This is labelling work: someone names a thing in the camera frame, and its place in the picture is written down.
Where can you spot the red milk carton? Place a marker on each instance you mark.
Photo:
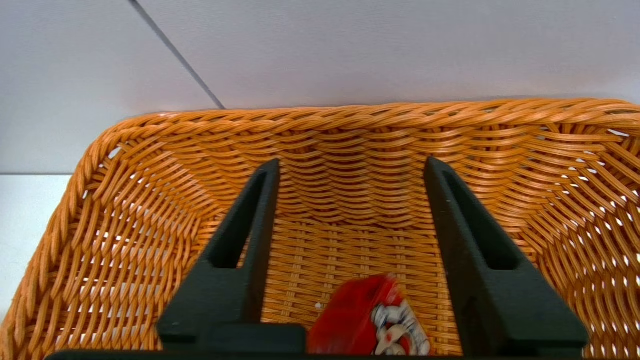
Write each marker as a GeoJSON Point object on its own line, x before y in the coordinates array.
{"type": "Point", "coordinates": [355, 320]}

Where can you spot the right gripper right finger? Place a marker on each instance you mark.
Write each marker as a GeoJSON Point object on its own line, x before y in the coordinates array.
{"type": "Point", "coordinates": [480, 300]}

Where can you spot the orange wicker basket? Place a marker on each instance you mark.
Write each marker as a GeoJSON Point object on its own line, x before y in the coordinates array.
{"type": "Point", "coordinates": [350, 145]}

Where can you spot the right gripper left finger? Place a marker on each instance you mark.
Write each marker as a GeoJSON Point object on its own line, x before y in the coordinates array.
{"type": "Point", "coordinates": [235, 295]}

